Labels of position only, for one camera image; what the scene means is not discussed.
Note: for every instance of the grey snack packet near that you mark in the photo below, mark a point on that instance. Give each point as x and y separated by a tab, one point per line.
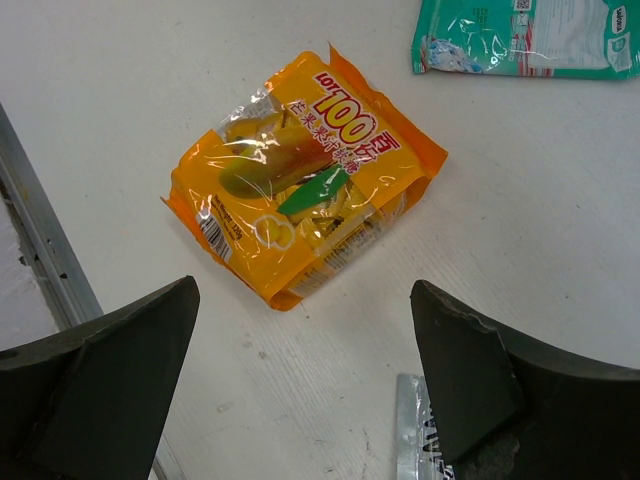
418	453

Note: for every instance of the teal snack packet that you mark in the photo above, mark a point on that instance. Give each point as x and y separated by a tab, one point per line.
591	39

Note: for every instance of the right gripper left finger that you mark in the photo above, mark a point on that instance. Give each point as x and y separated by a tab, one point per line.
91	402

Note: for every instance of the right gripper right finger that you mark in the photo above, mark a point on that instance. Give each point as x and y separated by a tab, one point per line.
509	406

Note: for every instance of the aluminium table rail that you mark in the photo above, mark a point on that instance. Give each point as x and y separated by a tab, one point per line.
51	293

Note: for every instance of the orange mango candy bag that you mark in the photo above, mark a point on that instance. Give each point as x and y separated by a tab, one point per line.
298	182

